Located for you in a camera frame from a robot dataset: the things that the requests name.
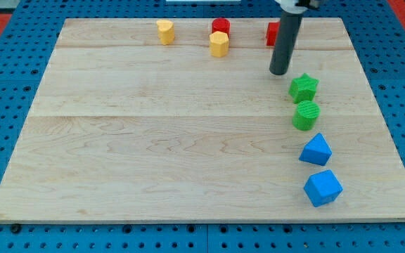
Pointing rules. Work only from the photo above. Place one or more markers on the blue cube block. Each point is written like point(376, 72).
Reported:
point(322, 188)

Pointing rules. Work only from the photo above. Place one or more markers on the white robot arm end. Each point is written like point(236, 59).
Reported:
point(299, 6)

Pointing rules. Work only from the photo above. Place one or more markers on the green star block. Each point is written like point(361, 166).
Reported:
point(303, 88)

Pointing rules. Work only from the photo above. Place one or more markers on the wooden board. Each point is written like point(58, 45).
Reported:
point(123, 129)

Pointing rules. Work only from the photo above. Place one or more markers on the red cylinder block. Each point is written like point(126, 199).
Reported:
point(221, 25)

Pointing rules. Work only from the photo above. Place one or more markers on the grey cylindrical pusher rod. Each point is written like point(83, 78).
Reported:
point(285, 42)

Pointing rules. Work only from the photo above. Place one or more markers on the red star block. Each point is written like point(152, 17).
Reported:
point(271, 33)

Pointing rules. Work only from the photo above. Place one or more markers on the yellow heart block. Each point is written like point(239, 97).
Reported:
point(165, 31)

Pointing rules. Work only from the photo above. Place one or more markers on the blue triangle block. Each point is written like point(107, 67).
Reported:
point(316, 151)

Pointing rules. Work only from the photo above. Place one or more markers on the yellow hexagon block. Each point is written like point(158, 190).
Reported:
point(219, 44)

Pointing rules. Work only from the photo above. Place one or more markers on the green cylinder block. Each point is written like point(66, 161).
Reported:
point(306, 115)

